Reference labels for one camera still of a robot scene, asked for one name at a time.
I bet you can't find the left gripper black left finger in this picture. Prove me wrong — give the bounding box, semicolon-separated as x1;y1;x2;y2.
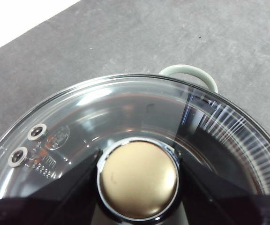
0;149;103;225

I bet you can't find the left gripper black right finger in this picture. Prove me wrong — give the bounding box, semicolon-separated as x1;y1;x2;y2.
174;151;270;225

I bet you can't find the glass lid with green knob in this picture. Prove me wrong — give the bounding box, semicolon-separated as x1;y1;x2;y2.
0;73;270;225

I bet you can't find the sage green electric pot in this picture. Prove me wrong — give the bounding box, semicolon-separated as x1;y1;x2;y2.
157;64;218;94

